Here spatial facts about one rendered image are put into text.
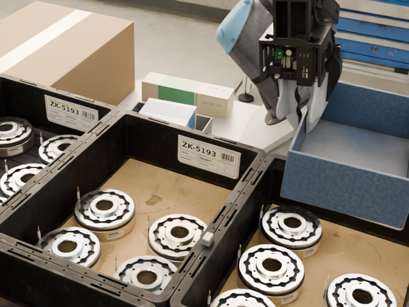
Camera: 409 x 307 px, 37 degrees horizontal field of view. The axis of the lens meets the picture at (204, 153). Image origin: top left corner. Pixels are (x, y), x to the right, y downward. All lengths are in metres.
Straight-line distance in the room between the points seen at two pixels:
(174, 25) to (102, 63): 2.39
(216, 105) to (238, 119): 0.07
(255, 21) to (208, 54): 2.29
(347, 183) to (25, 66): 0.89
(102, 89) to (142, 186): 0.46
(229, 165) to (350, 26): 1.81
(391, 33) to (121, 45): 1.54
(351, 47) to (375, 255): 1.91
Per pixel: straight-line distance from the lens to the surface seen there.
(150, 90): 1.65
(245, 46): 1.27
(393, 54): 2.89
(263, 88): 1.30
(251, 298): 0.92
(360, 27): 2.86
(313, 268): 1.03
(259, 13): 1.27
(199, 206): 1.12
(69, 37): 1.57
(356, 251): 1.08
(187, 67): 3.39
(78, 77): 1.45
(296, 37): 0.70
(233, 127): 1.58
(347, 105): 0.91
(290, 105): 0.80
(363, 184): 0.73
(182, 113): 1.44
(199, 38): 3.75
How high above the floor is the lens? 1.54
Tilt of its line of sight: 35 degrees down
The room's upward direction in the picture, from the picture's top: 3 degrees clockwise
